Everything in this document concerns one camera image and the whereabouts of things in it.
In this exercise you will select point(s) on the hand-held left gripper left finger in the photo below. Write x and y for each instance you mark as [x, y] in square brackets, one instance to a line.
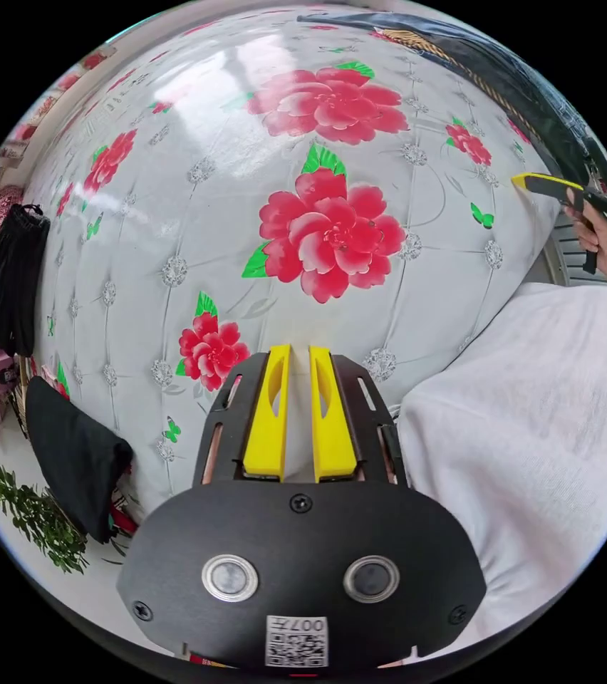
[267, 427]

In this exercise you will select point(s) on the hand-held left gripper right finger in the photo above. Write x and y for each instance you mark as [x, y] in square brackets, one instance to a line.
[335, 433]

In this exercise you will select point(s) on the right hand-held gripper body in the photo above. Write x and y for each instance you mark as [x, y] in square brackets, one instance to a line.
[576, 198]

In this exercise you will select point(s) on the blue jeans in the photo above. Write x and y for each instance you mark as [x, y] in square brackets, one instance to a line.
[496, 59]

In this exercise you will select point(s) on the person's right hand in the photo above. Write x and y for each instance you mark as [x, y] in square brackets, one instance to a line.
[600, 246]

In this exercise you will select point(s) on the person's body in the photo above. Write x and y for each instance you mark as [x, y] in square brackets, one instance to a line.
[528, 438]

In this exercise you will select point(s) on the black folded garment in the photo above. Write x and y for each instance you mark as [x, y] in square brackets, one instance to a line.
[76, 454]

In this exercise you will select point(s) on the bed with floral sheet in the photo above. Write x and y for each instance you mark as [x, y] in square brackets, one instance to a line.
[303, 224]

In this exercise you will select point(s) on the green plant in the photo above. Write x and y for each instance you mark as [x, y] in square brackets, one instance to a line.
[41, 521]

